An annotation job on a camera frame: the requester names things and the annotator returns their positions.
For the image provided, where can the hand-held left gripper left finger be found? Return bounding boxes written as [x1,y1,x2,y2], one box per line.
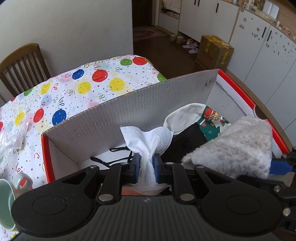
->
[55,153,141,204]

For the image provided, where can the beige knitted cloth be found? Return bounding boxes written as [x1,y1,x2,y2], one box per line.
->
[181,116,273,179]

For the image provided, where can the christmas print sock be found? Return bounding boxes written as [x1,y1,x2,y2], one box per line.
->
[163,103,232,142]

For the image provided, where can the pale green mug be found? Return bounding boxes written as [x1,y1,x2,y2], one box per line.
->
[0,173,33,231]

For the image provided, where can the red cardboard box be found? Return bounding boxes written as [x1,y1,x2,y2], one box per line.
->
[41,68,290,186]

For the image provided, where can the patterned floor rug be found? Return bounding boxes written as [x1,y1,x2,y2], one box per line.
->
[133,27,168,42]

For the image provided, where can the wooden chair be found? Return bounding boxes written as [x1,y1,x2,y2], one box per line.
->
[0,43,52,97]

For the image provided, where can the black face mask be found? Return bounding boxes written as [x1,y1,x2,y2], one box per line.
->
[90,123,208,167]

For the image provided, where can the white cabinet with stickers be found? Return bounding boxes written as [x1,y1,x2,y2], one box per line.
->
[228,9,296,105]

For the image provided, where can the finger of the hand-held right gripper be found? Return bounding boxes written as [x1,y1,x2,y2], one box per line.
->
[238,173,296,217]
[270,146,296,173]

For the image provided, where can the balloon print tablecloth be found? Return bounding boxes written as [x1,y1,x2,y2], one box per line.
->
[0,55,167,240]

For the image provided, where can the brown cardboard box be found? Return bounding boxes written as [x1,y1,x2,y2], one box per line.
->
[196,35,234,71]

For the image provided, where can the white storage containers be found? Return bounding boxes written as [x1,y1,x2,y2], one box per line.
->
[264,0,280,20]

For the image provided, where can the white tissue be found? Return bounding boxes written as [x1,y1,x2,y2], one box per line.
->
[120,126,174,193]

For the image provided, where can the clear plastic packet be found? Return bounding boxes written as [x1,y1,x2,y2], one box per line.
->
[0,122,30,149]

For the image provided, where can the dark wooden door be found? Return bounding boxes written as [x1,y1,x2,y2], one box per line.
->
[132,0,153,28]

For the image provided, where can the plain white low cabinet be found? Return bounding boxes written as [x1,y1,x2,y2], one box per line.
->
[178,0,240,44]

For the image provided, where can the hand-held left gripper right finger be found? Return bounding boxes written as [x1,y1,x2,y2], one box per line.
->
[153,153,234,204]

